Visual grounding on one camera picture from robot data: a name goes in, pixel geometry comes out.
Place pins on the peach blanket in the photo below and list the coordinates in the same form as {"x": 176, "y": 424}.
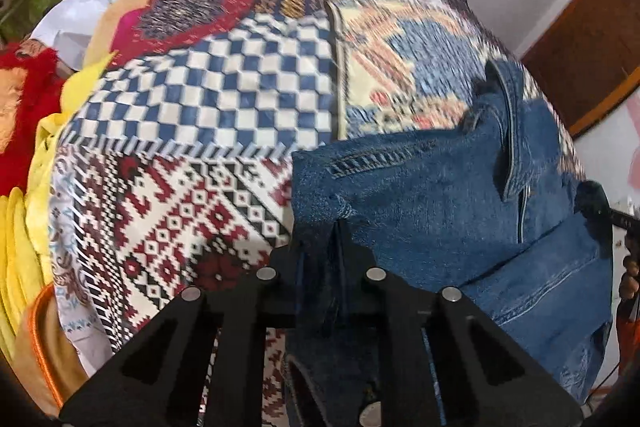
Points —
{"x": 130, "y": 7}

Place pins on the white cloth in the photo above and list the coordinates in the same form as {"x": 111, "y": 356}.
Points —
{"x": 95, "y": 2}

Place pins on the tan bag with orange zipper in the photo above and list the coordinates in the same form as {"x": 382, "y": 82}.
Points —
{"x": 50, "y": 357}

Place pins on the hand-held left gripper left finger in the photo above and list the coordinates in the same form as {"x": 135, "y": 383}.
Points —
{"x": 235, "y": 322}

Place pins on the yellow blanket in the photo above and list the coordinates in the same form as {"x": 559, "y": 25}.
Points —
{"x": 35, "y": 207}

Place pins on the patchwork patterned bedspread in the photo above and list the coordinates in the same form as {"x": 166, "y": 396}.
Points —
{"x": 225, "y": 117}

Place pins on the orange cloth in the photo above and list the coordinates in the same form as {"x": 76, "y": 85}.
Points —
{"x": 627, "y": 337}

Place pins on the person's right hand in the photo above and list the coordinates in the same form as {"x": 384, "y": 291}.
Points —
{"x": 630, "y": 272}

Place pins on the red plush toy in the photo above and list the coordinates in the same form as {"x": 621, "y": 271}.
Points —
{"x": 25, "y": 117}

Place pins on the brown wooden door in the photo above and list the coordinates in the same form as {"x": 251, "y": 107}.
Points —
{"x": 590, "y": 42}

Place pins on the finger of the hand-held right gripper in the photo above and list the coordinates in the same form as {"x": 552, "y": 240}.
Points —
{"x": 595, "y": 212}

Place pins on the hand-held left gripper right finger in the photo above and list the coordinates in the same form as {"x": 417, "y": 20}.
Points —
{"x": 405, "y": 322}

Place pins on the blue denim jacket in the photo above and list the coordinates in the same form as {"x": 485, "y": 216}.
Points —
{"x": 450, "y": 207}

